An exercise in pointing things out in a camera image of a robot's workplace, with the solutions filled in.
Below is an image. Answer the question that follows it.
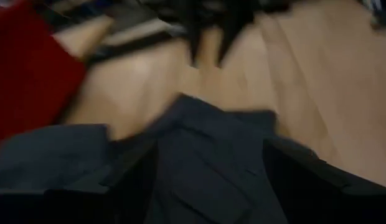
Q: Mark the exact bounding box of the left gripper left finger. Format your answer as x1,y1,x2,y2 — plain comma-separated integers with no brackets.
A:
0,138,156,224

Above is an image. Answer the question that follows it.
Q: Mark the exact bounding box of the black aluminium table frame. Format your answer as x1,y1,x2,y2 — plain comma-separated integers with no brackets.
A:
34,0,187,63

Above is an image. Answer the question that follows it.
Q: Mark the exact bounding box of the red plastic laundry bin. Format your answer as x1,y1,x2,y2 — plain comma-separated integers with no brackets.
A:
0,0,88,147

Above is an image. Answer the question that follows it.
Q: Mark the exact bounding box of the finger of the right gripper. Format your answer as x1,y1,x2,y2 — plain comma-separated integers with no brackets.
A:
186,23,206,68
216,15,255,68

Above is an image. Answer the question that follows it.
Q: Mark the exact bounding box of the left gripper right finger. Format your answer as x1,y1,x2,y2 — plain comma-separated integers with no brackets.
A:
263,139,386,224

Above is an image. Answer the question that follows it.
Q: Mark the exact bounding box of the dark grey garment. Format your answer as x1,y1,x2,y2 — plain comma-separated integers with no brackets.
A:
0,93,321,224

